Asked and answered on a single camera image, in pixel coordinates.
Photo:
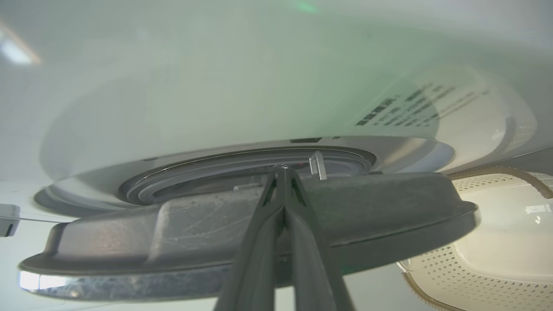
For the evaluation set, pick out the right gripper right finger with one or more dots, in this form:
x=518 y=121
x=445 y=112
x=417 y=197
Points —
x=311 y=268

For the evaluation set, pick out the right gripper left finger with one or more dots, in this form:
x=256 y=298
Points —
x=255 y=259

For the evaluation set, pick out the black glass washing machine door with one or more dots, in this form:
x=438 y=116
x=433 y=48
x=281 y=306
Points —
x=371 y=211

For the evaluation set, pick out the grey rubber door gasket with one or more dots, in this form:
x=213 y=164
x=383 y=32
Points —
x=173 y=179

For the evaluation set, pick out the white front-load washing machine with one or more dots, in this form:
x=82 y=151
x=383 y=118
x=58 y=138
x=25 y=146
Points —
x=216 y=86

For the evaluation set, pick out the cream perforated laundry basket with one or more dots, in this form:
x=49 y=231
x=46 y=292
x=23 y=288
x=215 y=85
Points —
x=505 y=242

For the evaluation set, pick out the black printed text label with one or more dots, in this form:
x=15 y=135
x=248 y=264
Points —
x=410 y=106

